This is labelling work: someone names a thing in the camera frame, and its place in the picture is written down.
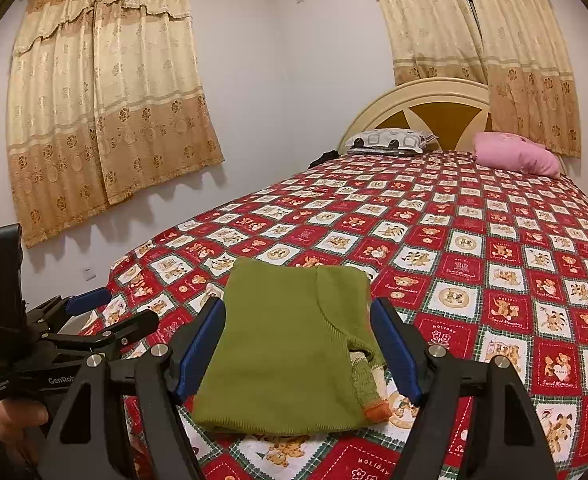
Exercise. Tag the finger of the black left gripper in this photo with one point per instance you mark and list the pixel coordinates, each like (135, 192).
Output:
(111, 341)
(88, 301)

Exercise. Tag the pink pillow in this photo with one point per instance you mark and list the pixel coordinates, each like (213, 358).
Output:
(508, 151)

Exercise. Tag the person's left hand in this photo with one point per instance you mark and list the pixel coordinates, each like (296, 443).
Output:
(16, 417)

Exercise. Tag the beige curtain on side wall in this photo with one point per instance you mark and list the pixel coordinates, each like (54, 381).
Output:
(104, 100)

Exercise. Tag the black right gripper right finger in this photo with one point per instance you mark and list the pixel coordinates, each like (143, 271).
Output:
(505, 437)

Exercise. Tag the cream wooden headboard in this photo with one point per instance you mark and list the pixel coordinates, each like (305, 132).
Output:
(452, 109)

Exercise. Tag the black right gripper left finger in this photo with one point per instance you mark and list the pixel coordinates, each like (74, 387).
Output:
(88, 438)

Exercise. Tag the beige curtain behind headboard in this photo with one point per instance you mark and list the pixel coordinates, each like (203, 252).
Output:
(514, 47)

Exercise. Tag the white wall socket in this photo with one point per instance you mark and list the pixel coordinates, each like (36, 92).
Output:
(88, 273)

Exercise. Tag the red teddy bear patchwork bedspread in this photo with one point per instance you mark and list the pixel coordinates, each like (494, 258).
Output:
(483, 261)

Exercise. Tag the green orange striped knit sweater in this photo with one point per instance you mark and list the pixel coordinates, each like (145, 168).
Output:
(297, 354)

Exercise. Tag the grey patterned pillow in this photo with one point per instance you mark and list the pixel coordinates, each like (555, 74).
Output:
(389, 141)

